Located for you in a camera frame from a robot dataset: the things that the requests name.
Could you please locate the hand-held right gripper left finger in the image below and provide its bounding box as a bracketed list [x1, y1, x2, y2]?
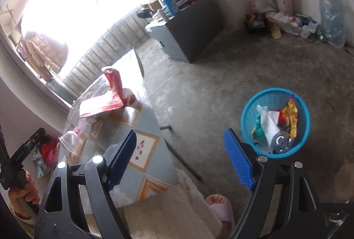
[35, 130, 138, 239]

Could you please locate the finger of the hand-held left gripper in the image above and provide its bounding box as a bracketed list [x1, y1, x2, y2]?
[23, 128, 47, 153]

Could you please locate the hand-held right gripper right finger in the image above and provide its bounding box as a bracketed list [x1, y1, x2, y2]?
[223, 128, 329, 239]

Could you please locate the green plastic wrapper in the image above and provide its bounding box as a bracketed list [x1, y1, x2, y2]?
[251, 116, 263, 143]

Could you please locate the blue plastic basket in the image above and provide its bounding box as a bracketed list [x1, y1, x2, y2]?
[240, 88, 312, 159]

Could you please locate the white tissue paper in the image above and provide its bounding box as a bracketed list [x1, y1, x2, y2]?
[256, 105, 280, 147]

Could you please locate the grey foil wrapper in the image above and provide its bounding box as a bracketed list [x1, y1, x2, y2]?
[272, 130, 294, 155]

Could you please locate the red snack packet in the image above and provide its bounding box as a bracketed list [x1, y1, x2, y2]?
[276, 109, 288, 125]

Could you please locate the purple noodle packet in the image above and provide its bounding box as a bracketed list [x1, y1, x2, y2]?
[286, 93, 298, 141]

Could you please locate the person's left hand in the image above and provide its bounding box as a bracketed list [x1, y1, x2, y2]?
[8, 169, 41, 220]

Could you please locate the colourful clothes heap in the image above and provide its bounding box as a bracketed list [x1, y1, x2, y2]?
[33, 138, 60, 179]

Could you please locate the clear plastic bag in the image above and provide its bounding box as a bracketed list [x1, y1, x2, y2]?
[59, 130, 81, 152]

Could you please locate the grey metal box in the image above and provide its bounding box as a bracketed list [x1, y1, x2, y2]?
[46, 77, 74, 102]

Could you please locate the pink slipper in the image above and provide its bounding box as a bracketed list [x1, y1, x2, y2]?
[206, 194, 235, 234]

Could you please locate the red and white plastic bag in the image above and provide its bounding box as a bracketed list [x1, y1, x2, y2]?
[79, 67, 137, 119]

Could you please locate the person's beige robe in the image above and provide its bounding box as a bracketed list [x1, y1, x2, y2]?
[83, 168, 222, 239]

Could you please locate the pink padded coat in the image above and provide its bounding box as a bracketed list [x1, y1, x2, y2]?
[23, 30, 69, 73]

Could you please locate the metal balcony railing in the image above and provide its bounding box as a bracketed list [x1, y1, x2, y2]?
[59, 5, 151, 90]

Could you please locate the grey cabinet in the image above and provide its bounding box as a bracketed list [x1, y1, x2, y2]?
[145, 0, 224, 64]

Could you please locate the pile of floor clutter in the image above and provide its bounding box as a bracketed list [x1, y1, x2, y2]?
[245, 11, 321, 40]

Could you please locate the clutter on cabinet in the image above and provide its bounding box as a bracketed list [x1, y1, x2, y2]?
[138, 0, 205, 21]

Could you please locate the large clear water jug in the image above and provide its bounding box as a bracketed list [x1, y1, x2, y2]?
[318, 0, 347, 48]

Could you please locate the wall coat hook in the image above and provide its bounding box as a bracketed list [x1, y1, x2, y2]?
[0, 5, 14, 18]

